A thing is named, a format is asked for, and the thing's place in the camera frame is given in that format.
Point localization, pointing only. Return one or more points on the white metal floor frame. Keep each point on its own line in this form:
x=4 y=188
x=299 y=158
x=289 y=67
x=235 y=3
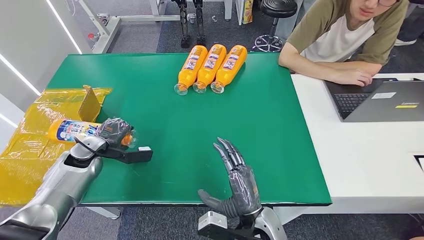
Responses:
x=107 y=30

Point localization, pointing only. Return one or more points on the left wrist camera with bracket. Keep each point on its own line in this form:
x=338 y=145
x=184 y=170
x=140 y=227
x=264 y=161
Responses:
x=132 y=156

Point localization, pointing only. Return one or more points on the white desk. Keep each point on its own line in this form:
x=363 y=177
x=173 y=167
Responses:
x=364 y=155

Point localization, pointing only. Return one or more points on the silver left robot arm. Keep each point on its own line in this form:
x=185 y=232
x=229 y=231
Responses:
x=63 y=185

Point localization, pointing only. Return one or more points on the black robot legs stand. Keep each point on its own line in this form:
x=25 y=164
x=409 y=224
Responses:
x=184 y=23

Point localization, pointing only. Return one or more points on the green table mat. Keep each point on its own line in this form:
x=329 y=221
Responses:
x=185 y=126

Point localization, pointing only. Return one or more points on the black round stool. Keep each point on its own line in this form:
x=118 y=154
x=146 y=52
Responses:
x=276 y=11

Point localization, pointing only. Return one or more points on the person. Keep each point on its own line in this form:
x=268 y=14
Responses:
x=331 y=36

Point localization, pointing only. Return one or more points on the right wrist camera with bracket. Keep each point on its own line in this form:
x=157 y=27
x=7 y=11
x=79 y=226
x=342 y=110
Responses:
x=212 y=223

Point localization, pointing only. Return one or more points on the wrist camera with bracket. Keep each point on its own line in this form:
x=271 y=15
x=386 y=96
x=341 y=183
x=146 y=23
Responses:
x=132 y=156
x=212 y=223

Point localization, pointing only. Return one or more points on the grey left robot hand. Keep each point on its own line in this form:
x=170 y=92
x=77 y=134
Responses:
x=114 y=132

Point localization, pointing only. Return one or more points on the grey laptop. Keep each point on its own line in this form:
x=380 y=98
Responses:
x=384 y=104

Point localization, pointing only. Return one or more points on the yellow plastic wrapped box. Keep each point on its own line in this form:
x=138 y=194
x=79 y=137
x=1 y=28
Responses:
x=23 y=165

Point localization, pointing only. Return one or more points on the colourful carton box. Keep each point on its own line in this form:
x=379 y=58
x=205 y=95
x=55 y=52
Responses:
x=247 y=11

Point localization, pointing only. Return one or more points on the person's leg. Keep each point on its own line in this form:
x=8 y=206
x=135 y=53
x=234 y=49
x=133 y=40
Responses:
x=410 y=26

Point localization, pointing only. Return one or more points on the white table leg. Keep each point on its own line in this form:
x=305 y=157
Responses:
x=106 y=212

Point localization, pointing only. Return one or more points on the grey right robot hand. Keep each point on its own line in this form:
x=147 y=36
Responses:
x=243 y=188

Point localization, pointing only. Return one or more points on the orange bottle with label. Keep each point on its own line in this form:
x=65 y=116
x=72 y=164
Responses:
x=230 y=65
x=192 y=66
x=73 y=130
x=210 y=64

